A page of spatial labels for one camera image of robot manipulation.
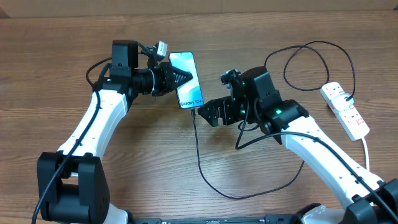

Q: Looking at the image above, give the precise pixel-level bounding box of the Samsung Galaxy smartphone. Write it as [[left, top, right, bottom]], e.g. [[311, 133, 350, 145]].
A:
[[169, 52, 204, 110]]

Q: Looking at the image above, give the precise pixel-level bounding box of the black USB charging cable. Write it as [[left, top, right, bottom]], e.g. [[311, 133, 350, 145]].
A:
[[190, 40, 356, 200]]

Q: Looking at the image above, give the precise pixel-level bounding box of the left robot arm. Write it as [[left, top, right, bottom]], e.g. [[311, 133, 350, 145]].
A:
[[31, 40, 193, 223]]

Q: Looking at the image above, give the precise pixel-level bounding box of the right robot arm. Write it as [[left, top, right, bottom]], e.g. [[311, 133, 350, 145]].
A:
[[198, 66, 397, 223]]

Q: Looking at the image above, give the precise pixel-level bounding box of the white charger plug adapter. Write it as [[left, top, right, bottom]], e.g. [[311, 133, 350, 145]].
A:
[[330, 93, 354, 113]]

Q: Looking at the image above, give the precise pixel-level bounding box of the white power strip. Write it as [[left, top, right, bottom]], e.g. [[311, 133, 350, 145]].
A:
[[320, 82, 370, 141]]

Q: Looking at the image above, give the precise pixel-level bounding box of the white power strip cord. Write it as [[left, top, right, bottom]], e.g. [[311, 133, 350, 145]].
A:
[[360, 138, 370, 171]]

